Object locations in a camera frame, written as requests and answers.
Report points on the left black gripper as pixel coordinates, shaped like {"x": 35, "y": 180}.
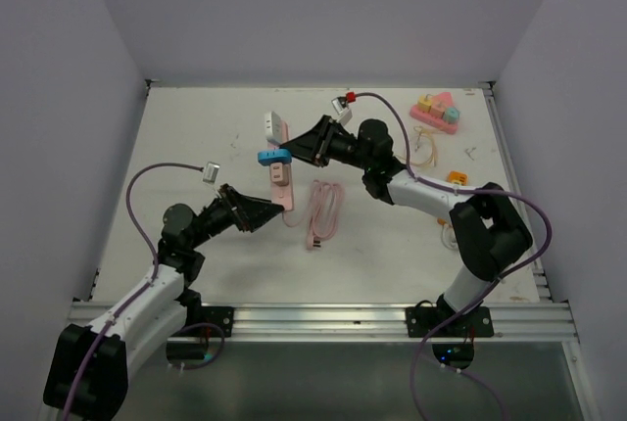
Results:
{"x": 250, "y": 212}

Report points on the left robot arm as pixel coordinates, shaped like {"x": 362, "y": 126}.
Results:
{"x": 93, "y": 364}

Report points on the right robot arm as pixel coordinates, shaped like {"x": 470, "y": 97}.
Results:
{"x": 490, "y": 233}

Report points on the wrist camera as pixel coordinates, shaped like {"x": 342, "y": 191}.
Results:
{"x": 342, "y": 107}
{"x": 210, "y": 172}

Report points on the teal round plug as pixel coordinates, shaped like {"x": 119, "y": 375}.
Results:
{"x": 451, "y": 115}

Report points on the orange USB charger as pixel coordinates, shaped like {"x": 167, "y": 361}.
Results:
{"x": 457, "y": 178}

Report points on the blue plug adapter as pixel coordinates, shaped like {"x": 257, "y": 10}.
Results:
{"x": 274, "y": 156}

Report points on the brown USB charger plug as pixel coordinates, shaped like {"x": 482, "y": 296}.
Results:
{"x": 280, "y": 174}

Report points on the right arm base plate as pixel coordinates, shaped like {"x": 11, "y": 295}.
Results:
{"x": 425, "y": 316}

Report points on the small metal bracket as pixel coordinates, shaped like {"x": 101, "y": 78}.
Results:
{"x": 470, "y": 152}

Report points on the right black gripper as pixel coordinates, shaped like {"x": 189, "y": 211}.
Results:
{"x": 314, "y": 145}

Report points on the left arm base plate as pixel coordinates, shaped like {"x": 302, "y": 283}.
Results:
{"x": 220, "y": 315}

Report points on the yellow cube plug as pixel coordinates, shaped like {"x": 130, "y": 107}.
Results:
{"x": 424, "y": 103}

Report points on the white plug adapter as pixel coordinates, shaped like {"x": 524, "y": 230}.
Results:
{"x": 272, "y": 125}

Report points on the aluminium front rail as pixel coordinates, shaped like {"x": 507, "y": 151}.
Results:
{"x": 385, "y": 323}

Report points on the pink power strip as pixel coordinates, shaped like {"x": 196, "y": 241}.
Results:
{"x": 283, "y": 196}
{"x": 438, "y": 123}

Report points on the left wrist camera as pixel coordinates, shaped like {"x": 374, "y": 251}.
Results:
{"x": 210, "y": 172}

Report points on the pink triangular plug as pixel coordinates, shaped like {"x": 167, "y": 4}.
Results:
{"x": 444, "y": 98}

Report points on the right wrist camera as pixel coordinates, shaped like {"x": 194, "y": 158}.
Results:
{"x": 342, "y": 107}

